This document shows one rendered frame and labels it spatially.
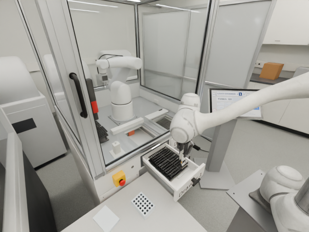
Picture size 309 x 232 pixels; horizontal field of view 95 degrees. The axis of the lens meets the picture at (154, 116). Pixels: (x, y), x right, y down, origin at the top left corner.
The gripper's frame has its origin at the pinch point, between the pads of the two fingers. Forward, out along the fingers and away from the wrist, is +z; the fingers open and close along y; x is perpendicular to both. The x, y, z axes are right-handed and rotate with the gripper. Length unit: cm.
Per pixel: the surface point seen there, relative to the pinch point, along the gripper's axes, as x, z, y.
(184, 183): 10.3, 7.4, -10.6
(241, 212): -23, 39, -38
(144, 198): 28.3, 20.7, 4.2
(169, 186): 14.9, 12.7, -4.2
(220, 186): -79, 97, -8
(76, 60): 43, -58, 23
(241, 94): -100, -15, 7
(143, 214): 34.0, 20.7, -2.9
